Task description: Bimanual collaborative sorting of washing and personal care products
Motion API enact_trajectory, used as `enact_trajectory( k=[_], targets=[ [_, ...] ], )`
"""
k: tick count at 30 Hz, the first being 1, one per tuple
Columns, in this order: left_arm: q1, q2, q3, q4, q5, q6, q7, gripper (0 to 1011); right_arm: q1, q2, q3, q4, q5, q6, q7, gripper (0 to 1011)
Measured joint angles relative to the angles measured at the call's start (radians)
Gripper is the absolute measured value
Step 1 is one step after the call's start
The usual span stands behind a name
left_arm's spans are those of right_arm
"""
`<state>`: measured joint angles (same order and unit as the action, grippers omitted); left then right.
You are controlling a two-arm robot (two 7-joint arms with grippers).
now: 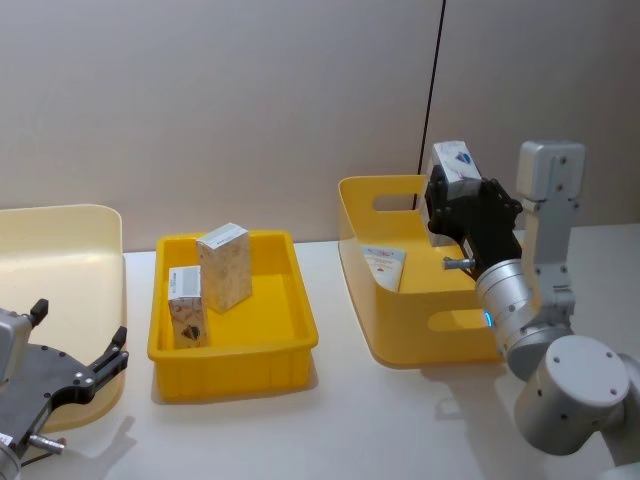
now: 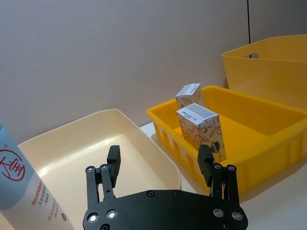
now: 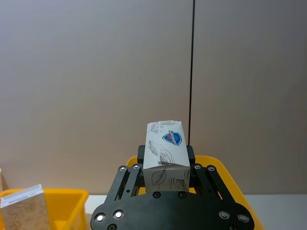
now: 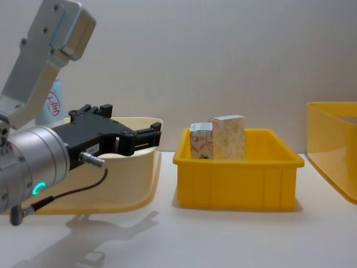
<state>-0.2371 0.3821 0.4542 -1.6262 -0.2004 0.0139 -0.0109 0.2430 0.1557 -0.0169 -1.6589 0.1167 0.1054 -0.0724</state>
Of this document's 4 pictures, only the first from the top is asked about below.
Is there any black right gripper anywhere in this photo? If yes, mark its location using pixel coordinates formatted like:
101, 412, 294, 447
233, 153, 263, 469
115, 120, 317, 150
422, 163, 525, 277

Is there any yellow plastic tray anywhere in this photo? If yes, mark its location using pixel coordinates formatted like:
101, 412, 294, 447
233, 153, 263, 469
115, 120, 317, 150
146, 228, 320, 404

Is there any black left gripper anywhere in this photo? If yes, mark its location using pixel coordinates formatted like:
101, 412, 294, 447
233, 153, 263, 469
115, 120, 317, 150
0, 297, 131, 457

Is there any tall patterned white carton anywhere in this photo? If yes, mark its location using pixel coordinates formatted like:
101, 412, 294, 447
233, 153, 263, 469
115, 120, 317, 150
195, 221, 252, 316

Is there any cream plastic basket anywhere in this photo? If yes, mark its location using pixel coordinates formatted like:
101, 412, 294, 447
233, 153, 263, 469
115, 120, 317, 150
0, 202, 127, 434

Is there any thin black hanging cable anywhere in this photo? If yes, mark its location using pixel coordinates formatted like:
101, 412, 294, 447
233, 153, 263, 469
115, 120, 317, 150
416, 0, 448, 177

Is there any white carton with blue print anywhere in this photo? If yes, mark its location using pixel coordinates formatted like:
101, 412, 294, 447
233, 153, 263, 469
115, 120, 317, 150
428, 139, 486, 248

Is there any small patterned carton with barcode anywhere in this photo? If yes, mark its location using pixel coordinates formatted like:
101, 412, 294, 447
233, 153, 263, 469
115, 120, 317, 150
166, 265, 209, 350

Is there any yellow plastic basket with handles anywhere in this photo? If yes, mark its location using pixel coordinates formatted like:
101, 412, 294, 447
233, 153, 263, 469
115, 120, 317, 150
337, 173, 527, 369

